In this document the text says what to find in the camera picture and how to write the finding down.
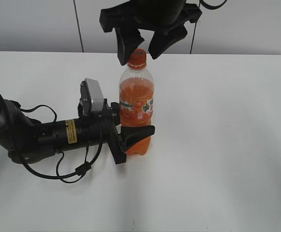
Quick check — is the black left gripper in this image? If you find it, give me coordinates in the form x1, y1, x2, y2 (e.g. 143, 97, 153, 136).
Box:
76, 99, 155, 164

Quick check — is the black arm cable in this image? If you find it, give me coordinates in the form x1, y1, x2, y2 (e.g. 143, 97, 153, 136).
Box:
0, 81, 102, 184
189, 0, 229, 55

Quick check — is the orange bottle cap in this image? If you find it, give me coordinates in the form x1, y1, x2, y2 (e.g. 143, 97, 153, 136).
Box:
127, 48, 147, 70

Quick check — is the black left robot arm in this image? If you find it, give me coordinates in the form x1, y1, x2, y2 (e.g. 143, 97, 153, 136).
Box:
5, 100, 155, 164

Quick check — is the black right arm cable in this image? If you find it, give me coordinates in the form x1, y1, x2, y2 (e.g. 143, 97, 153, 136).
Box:
189, 0, 229, 55

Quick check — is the orange soda bottle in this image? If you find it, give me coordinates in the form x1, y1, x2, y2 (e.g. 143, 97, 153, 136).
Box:
118, 65, 155, 156

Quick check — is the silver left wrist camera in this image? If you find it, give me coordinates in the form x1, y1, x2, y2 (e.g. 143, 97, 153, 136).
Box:
80, 78, 104, 116

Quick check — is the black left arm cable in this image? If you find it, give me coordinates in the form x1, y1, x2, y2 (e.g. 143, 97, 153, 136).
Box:
0, 81, 102, 184

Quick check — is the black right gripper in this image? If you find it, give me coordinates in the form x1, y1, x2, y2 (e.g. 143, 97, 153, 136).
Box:
100, 0, 202, 65

